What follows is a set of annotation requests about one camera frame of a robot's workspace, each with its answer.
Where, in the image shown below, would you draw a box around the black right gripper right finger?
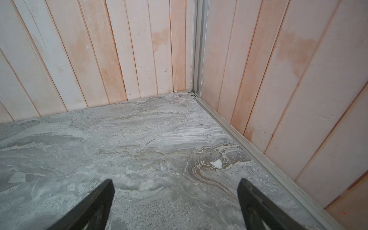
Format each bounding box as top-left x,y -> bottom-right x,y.
237,178 -> 305,230

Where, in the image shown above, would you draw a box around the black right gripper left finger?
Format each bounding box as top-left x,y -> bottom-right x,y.
48,179 -> 115,230

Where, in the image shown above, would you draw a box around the aluminium frame rails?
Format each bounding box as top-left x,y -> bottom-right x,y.
192,1 -> 344,230

